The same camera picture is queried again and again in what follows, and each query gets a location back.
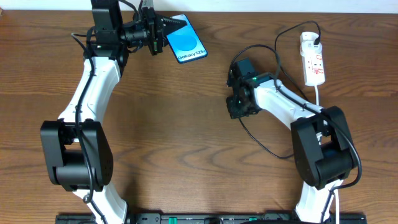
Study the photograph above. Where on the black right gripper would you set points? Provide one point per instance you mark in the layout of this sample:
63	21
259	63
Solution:
234	112

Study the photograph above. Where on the white USB wall charger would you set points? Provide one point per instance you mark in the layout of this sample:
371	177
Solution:
310	43

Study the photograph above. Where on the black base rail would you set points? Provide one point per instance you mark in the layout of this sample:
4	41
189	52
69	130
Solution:
156	218

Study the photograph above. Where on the blue Galaxy smartphone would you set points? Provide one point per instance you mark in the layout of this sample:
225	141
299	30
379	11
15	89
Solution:
185	43

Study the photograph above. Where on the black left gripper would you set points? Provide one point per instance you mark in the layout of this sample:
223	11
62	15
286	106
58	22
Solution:
157	33

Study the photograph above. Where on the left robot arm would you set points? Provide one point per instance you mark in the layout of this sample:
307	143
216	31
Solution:
77	154

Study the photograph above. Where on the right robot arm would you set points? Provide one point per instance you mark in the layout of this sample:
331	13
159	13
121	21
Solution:
323	150

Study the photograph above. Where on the white power strip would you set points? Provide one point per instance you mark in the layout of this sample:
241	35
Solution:
313	69

